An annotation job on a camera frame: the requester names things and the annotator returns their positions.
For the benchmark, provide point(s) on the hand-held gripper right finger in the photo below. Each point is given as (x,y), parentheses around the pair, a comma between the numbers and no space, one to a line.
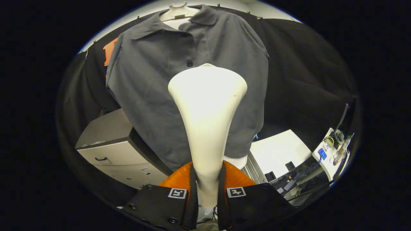
(222,199)

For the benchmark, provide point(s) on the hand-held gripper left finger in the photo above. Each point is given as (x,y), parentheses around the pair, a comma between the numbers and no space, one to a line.
(193,199)

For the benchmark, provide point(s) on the white garment steamer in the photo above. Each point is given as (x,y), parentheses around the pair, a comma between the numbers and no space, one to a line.
(208,122)

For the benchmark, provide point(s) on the grey collared shirt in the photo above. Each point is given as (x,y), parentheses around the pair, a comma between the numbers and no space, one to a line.
(151,96)

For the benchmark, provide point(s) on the white table board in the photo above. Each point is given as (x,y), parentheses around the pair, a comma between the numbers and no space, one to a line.
(276,150)

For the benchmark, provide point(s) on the white power box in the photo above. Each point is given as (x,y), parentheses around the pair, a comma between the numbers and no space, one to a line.
(327,160)

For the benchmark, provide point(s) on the grey drawer cabinet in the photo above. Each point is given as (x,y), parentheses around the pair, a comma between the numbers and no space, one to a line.
(106,128)

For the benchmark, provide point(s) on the black backdrop cloth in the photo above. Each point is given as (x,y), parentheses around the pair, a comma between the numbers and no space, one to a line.
(305,80)

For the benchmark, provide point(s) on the aluminium frame rail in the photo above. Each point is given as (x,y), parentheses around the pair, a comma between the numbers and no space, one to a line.
(253,166)

